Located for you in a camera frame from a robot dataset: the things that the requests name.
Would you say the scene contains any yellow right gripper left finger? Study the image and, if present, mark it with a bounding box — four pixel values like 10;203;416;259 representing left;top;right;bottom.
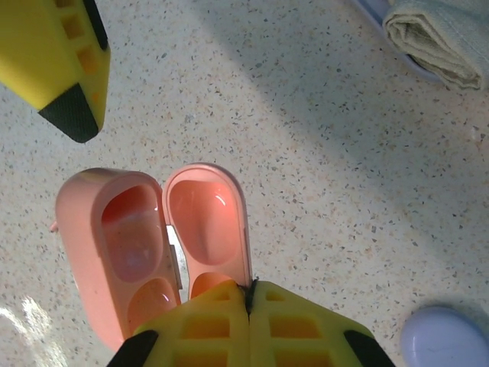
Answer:
106;278;251;367

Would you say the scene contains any purple earbud charging case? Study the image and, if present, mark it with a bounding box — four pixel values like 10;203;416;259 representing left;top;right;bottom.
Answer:
400;304;489;367

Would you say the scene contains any folded beige cloth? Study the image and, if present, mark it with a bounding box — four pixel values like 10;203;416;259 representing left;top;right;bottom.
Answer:
383;0;489;92

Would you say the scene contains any pink earbud charging case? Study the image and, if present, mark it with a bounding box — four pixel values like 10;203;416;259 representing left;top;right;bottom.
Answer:
55;162;254;352

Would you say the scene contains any lavender plastic tray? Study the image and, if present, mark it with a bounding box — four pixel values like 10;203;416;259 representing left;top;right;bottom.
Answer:
349;0;444;83

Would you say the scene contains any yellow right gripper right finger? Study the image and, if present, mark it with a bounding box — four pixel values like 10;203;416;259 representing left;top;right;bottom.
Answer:
246;280;398;367

